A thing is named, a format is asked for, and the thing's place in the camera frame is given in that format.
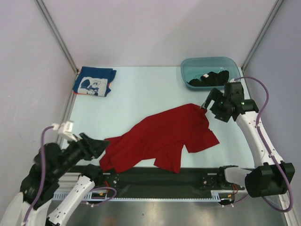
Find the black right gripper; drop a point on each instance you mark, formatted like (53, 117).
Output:
(216, 106)

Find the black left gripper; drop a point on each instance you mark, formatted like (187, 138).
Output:
(92, 148)

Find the red t shirt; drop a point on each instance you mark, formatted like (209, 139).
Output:
(161, 137)

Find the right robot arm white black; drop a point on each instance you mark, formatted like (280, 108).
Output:
(271, 175)

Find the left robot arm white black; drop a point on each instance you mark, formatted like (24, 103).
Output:
(30, 206)

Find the black t shirt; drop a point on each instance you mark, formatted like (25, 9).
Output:
(210, 79)

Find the teal plastic bin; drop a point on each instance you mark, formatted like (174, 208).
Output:
(193, 67)

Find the folded blue printed t shirt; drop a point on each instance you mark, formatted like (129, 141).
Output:
(94, 81)

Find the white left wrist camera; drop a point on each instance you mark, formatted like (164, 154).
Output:
(65, 130)

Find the right aluminium frame post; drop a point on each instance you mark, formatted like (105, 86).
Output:
(271, 16)

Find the aluminium frame post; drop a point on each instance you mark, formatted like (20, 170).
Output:
(56, 34)
(271, 16)

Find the white slotted cable duct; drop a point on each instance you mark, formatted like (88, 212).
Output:
(213, 197)

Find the left aluminium frame post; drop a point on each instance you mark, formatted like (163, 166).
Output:
(56, 34)

